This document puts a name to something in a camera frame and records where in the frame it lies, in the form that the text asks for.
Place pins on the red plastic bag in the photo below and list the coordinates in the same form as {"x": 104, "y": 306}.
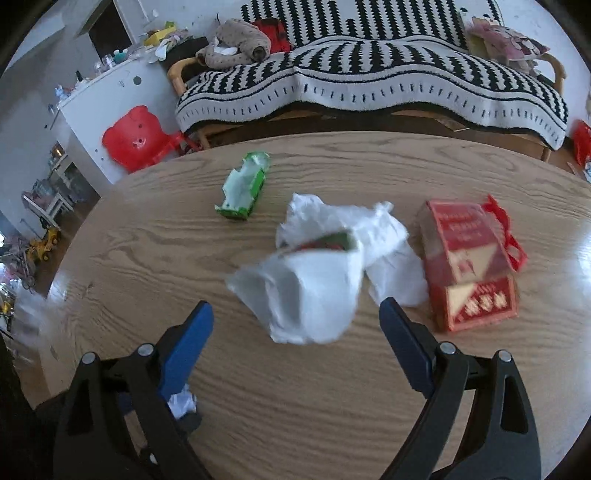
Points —
{"x": 581, "y": 143}

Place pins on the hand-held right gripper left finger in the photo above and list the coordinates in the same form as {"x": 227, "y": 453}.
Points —
{"x": 187, "y": 344}

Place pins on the pile of clutter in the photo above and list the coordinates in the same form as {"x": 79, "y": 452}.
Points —
{"x": 157, "y": 39}

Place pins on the red cushion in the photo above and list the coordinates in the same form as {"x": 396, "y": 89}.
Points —
{"x": 276, "y": 34}

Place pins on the white low table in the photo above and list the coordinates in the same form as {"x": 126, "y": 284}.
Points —
{"x": 51, "y": 203}

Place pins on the wooden sofa frame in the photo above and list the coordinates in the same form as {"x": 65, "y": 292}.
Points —
{"x": 178, "y": 69}

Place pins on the beige dotted plush toy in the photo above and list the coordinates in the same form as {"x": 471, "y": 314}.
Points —
{"x": 235, "y": 44}

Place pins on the white plastic bag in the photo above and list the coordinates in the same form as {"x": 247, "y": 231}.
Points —
{"x": 314, "y": 295}

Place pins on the black bag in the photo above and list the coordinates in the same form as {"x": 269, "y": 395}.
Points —
{"x": 184, "y": 48}

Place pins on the red green wrapper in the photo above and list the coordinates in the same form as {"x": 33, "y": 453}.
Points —
{"x": 328, "y": 242}

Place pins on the pink printed pillow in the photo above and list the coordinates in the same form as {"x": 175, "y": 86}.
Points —
{"x": 505, "y": 41}

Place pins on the sofa with striped blanket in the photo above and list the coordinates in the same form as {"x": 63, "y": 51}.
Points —
{"x": 369, "y": 78}

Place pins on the yellow toy truck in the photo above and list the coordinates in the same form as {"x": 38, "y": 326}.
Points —
{"x": 44, "y": 244}

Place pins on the red cardboard box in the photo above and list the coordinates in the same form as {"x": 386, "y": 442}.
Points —
{"x": 466, "y": 267}

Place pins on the white cabinet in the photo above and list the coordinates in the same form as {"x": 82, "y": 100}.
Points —
{"x": 106, "y": 106}

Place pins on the small green box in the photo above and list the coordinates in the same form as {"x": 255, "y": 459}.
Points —
{"x": 242, "y": 189}

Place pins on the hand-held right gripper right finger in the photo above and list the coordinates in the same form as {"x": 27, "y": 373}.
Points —
{"x": 406, "y": 341}

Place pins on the clear plastic bag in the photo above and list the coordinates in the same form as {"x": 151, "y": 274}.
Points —
{"x": 32, "y": 318}

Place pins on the small crumpled white paper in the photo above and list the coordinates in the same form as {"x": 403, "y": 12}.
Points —
{"x": 181, "y": 401}

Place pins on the red bear plastic chair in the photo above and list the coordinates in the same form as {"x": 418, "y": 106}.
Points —
{"x": 134, "y": 136}

